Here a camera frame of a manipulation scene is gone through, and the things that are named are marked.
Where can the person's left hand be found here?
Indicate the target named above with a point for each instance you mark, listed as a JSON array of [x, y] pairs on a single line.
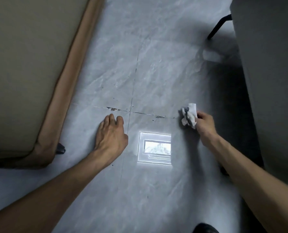
[[110, 140]]

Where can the person's right hand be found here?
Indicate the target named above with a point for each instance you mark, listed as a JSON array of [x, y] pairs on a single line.
[[207, 128]]

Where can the white tissue sheet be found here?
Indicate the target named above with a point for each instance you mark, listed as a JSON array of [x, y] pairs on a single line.
[[190, 116]]

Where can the person's right forearm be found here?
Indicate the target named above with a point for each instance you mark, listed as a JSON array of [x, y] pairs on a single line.
[[258, 189]]

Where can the person's left forearm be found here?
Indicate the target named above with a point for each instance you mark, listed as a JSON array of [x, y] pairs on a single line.
[[44, 196]]

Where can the grey marble floor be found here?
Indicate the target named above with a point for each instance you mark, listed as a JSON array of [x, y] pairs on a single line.
[[170, 70]]

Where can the brown right sandal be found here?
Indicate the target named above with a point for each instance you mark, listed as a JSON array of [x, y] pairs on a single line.
[[204, 228]]

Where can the black metal table leg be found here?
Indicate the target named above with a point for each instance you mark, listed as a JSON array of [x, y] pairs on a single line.
[[218, 26]]

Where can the beige leather sofa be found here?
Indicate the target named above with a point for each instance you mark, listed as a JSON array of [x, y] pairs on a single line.
[[20, 70]]

